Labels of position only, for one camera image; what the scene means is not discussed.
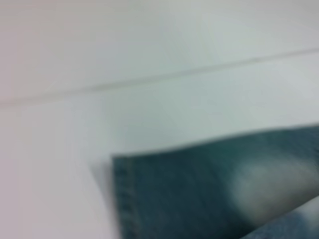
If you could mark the blue denim shorts with print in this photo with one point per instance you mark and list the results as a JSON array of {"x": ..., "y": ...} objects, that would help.
[{"x": 174, "y": 189}]

